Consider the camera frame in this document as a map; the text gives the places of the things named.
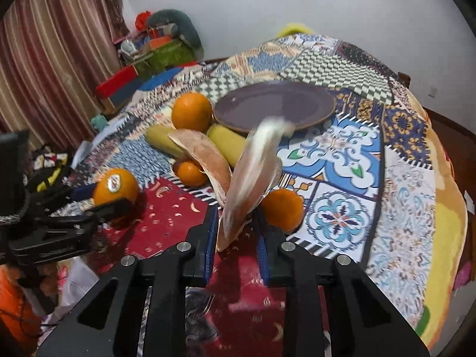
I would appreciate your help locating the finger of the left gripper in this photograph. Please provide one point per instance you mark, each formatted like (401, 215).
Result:
(56, 198)
(106, 212)

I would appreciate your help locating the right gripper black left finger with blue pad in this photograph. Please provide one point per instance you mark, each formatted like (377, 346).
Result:
(139, 304)

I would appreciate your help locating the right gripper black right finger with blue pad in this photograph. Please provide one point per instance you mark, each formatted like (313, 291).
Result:
(330, 302)

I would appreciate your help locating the orange with sticker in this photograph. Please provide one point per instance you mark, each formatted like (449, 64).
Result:
(117, 183)

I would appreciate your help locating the small tangerine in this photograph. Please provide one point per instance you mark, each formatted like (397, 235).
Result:
(190, 173)

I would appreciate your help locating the yellow-green sugarcane piece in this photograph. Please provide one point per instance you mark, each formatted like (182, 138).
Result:
(230, 144)
(158, 137)

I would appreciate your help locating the long pomelo segment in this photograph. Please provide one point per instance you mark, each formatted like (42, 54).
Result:
(200, 148)

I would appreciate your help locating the pomelo segment with yellow rind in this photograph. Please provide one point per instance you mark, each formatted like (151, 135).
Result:
(252, 177)

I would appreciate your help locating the yellow orange blanket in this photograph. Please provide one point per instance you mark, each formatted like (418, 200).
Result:
(448, 241)

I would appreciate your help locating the red blue box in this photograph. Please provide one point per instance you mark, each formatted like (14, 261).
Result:
(119, 88)

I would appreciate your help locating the large orange near plate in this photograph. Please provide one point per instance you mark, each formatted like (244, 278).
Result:
(192, 111)

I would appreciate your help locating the yellow-green sugarcane piece front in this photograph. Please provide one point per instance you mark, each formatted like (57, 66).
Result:
(230, 144)

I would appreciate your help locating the striped brown curtain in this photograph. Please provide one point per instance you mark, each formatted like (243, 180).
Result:
(54, 53)

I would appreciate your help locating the dark purple plate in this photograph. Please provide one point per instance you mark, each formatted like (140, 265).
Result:
(303, 105)

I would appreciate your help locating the pile of clothes and boxes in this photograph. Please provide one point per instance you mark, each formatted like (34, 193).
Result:
(161, 40)

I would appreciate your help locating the colourful patchwork bedspread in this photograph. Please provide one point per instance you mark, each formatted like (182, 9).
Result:
(359, 201)

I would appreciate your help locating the yellow pillow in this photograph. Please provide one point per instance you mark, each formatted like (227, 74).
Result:
(294, 29)

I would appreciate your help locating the wooden bed frame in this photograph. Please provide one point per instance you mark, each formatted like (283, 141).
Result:
(405, 125)

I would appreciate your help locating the white wall socket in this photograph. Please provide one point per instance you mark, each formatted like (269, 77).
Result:
(432, 92)

